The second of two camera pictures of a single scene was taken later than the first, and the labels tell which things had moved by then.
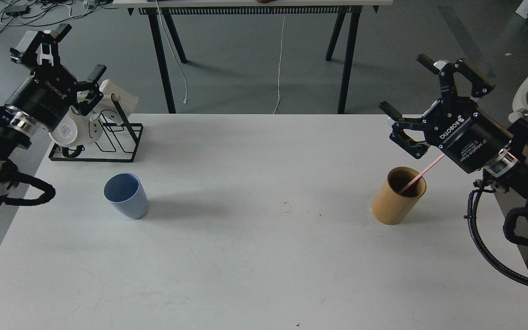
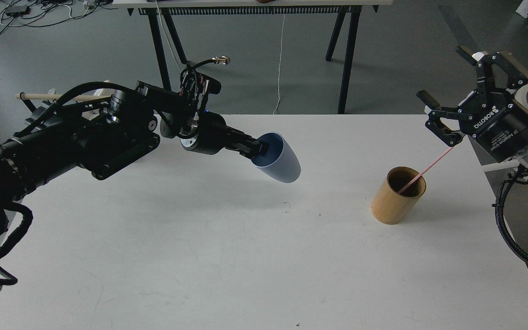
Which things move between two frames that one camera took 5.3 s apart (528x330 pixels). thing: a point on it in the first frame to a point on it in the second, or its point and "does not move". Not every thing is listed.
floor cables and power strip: x=46 y=11 does not move
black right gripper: x=457 y=125 to x=497 y=118
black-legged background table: x=350 y=10 does not move
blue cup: x=126 y=191 to x=280 y=163
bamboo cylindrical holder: x=402 y=190 does not move
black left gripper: x=45 y=97 to x=212 y=129
